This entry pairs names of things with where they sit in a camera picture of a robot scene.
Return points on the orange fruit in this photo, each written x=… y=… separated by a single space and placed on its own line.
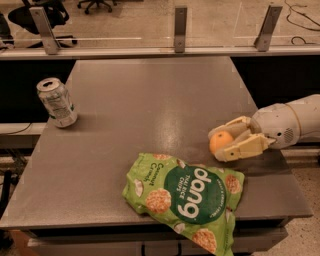
x=219 y=140

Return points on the middle metal bracket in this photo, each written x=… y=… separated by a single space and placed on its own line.
x=180 y=22

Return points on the person in jeans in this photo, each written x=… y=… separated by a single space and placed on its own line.
x=6 y=39

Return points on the black office chair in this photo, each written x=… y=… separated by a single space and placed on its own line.
x=55 y=11

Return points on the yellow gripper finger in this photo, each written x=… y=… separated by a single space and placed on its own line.
x=253 y=145
x=238 y=128

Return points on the metal bracket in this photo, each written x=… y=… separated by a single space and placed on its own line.
x=263 y=40
x=180 y=22
x=50 y=43

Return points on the green rice chip bag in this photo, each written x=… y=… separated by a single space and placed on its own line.
x=196 y=201

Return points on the metal barrier rail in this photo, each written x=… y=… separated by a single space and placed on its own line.
x=108 y=53

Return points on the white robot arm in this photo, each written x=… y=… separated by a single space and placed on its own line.
x=308 y=114

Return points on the silver soda can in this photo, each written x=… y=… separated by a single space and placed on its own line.
x=56 y=98

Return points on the distant office chair base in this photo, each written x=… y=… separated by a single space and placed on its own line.
x=98 y=3

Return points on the right metal bracket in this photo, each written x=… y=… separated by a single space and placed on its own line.
x=263 y=40

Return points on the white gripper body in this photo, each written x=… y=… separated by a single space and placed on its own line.
x=275 y=125

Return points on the left metal bracket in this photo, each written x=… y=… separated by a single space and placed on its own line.
x=50 y=43

